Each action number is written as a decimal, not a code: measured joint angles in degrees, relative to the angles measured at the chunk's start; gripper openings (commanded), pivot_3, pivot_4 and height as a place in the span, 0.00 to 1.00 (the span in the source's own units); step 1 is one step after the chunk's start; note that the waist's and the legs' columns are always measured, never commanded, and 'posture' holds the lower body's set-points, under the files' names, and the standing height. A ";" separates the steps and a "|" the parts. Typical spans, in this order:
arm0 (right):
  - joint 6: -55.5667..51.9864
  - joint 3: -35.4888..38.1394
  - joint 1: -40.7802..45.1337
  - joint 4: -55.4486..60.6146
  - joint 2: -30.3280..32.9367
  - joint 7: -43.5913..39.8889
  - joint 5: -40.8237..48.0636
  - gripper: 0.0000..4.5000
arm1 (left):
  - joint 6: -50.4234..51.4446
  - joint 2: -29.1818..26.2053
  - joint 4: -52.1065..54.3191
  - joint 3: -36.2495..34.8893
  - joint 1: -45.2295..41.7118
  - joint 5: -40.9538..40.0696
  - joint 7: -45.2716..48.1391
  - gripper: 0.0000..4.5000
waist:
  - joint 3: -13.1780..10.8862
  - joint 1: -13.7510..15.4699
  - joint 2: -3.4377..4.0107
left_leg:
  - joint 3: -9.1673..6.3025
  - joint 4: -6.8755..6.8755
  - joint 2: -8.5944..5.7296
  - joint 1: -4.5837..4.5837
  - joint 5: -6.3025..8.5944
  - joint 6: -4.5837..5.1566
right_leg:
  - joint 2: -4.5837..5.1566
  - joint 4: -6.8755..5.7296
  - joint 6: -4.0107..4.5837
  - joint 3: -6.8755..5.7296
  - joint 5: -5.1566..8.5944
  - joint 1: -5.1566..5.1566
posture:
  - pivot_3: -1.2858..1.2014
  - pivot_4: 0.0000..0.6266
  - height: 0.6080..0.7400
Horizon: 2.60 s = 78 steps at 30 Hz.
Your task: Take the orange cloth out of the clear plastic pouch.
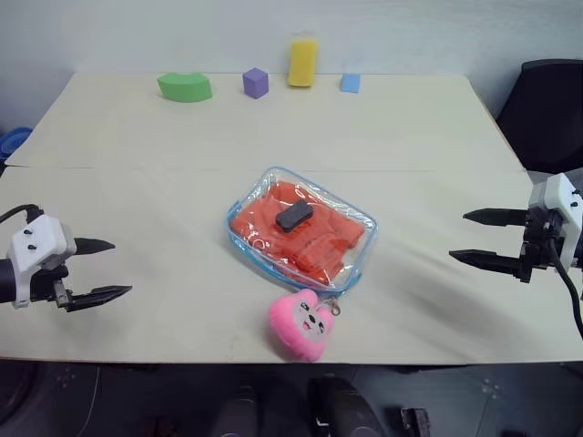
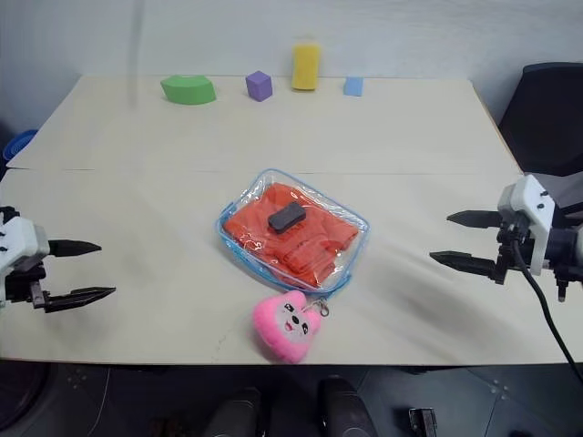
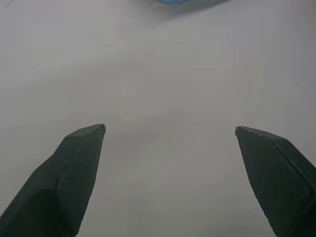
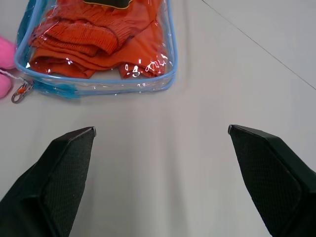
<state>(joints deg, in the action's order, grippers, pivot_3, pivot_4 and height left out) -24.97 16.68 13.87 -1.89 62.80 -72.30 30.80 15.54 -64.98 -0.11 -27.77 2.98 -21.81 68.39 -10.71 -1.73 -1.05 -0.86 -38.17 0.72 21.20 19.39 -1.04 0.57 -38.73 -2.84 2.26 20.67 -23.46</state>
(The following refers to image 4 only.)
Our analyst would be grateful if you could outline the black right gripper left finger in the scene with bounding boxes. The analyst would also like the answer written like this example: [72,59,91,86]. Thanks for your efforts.
[0,126,97,237]

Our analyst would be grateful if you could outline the pink plush pompom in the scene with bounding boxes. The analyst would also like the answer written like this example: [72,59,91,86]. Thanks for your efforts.
[0,34,18,99]

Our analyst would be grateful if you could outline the clear blue-trimmed zipper bag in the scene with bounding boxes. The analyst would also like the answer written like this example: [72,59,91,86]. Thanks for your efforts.
[14,0,178,100]

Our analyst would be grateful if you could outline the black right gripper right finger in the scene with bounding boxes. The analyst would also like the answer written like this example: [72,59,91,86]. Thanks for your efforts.
[227,124,316,237]

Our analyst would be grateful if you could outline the orange knitted garment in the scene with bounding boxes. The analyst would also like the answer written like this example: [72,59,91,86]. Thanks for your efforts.
[27,0,169,80]

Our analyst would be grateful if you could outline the silver orange zipper pull clip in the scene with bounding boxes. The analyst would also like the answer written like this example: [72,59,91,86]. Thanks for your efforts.
[11,79,35,104]

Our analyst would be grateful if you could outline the black garment with yellow trim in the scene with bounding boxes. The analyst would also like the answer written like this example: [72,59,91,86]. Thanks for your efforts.
[82,0,131,10]

